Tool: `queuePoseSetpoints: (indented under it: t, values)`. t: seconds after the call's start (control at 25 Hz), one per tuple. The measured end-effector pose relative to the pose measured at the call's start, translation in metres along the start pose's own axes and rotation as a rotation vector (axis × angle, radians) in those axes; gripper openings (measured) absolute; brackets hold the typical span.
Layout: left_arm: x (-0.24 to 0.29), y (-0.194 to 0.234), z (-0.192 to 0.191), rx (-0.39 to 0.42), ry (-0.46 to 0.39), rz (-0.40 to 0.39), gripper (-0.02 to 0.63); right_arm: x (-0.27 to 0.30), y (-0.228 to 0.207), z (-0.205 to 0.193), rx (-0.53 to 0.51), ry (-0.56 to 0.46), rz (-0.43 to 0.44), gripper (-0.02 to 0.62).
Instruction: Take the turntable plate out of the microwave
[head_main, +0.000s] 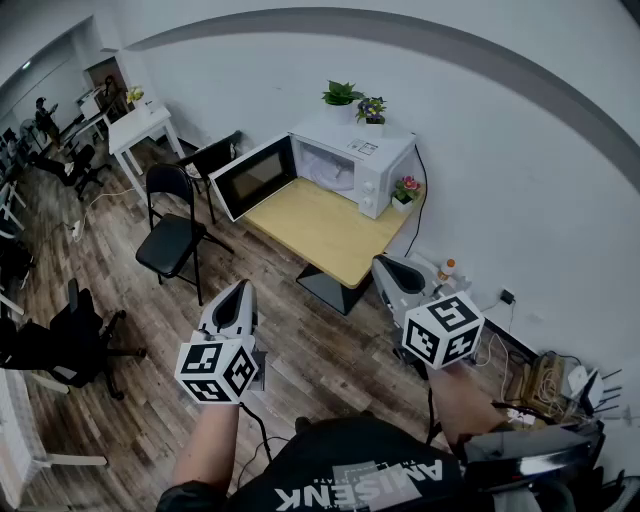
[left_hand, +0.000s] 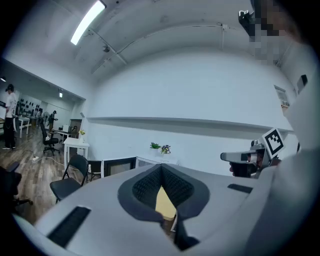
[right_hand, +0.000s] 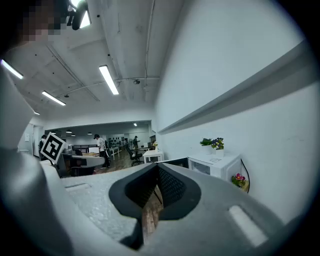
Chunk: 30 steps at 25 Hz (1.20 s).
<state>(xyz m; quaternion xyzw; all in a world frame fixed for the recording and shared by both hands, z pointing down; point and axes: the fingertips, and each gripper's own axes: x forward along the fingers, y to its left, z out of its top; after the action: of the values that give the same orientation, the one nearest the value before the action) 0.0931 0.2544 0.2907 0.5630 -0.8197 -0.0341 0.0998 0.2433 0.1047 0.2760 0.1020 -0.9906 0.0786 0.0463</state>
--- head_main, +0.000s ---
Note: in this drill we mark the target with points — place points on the person's left foot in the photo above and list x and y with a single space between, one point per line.
303 424

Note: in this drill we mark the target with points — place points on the black table base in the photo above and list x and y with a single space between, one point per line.
330 292

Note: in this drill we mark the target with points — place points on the white printer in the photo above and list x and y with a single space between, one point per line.
90 105

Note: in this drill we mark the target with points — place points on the black power adapter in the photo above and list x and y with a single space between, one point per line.
508 296

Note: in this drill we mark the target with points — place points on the small black office chair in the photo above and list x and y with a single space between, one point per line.
85 165

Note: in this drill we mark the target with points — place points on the green potted plant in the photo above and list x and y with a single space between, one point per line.
341 94

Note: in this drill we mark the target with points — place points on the white router black antennas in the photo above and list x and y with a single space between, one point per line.
582 382

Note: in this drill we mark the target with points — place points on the large black office chair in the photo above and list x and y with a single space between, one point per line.
75 335

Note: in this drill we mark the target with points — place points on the white power strip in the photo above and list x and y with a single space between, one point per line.
77 231

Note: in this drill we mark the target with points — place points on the yellow flower white pot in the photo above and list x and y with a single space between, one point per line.
135 95

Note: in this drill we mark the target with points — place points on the person's left forearm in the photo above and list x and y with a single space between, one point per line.
207 445

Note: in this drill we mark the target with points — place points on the person's right forearm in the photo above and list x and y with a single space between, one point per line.
465 400

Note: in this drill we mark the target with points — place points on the black shoulder pack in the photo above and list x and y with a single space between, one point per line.
530 447

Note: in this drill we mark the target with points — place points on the purple flower potted plant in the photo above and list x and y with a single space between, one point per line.
371 109

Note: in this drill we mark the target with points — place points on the person's black printed shirt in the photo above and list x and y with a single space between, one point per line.
350 460

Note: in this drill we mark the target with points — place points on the black chair with patterned cushion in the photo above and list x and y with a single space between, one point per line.
215 152

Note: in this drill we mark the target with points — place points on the white microwave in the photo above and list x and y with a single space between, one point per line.
350 137

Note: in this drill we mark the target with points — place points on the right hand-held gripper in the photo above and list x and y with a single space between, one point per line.
442 330

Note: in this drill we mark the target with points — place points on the white side table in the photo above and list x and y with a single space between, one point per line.
137 127

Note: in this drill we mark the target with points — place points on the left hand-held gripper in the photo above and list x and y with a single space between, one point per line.
217 370

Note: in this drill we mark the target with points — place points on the orange cap bottle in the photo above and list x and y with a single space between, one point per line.
446 270

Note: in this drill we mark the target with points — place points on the pink flower potted plant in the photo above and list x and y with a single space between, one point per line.
406 189

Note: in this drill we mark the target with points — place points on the black folding chair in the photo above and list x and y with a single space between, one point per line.
167 245

